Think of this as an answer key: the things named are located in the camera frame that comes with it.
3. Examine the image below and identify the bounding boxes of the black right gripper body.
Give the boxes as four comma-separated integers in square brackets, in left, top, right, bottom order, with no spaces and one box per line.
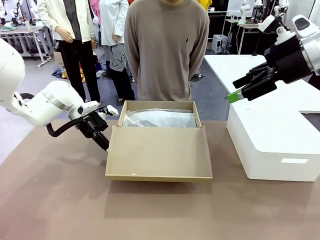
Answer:
[263,36,314,85]

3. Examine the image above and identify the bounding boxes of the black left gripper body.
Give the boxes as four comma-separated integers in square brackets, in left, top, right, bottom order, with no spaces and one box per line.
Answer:
[76,111,110,140]

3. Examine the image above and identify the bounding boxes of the brown cardboard shoe box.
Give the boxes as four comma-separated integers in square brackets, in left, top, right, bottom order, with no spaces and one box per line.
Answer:
[104,99,214,183]

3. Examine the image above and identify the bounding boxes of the white tissue paper sheet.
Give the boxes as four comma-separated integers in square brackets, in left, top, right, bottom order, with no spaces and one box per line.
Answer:
[123,111,197,128]

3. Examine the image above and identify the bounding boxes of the paper-wrapped dark object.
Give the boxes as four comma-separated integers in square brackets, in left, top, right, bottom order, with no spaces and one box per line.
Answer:
[127,107,195,116]

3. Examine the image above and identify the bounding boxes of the white box lid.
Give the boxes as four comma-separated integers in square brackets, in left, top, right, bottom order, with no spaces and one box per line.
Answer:
[226,98,320,183]

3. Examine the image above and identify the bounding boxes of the small background cardboard box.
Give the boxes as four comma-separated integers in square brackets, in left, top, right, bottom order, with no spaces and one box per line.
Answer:
[53,51,65,65]

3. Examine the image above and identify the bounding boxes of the white label on storage box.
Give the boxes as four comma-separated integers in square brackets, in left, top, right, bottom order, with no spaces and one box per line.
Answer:
[280,157,309,165]

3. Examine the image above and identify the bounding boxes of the blue and yellow clothes pile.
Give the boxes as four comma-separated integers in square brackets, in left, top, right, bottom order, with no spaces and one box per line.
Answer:
[51,66,70,80]

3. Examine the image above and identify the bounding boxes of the yellow garment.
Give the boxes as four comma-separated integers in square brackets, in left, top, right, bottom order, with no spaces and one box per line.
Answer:
[197,0,213,15]

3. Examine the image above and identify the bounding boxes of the person in beige sweater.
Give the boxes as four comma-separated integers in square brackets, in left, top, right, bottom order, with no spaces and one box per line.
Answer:
[124,0,211,102]

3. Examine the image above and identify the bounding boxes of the mannequin in white jacket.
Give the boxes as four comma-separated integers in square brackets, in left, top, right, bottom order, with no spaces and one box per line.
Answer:
[37,0,102,104]

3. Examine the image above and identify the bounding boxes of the pink garment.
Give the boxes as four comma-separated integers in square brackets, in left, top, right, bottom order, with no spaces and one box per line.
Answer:
[89,0,102,26]

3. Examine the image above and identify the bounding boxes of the grey background desk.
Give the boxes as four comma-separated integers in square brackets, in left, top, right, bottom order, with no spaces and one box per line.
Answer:
[0,26,55,68]

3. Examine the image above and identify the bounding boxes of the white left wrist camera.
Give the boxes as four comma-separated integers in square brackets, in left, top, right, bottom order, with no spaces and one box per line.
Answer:
[96,104,120,117]

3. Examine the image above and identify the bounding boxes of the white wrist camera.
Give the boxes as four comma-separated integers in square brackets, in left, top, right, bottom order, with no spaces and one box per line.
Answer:
[96,104,120,117]
[257,14,298,46]

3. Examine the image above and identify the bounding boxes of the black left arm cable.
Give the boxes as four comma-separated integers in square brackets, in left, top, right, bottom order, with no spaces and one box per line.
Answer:
[14,92,88,138]

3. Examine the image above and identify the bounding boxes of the small white frame box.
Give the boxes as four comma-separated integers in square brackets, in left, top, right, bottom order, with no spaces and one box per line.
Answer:
[211,34,230,54]

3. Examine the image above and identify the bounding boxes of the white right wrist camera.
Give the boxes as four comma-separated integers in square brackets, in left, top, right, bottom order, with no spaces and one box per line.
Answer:
[257,14,298,46]

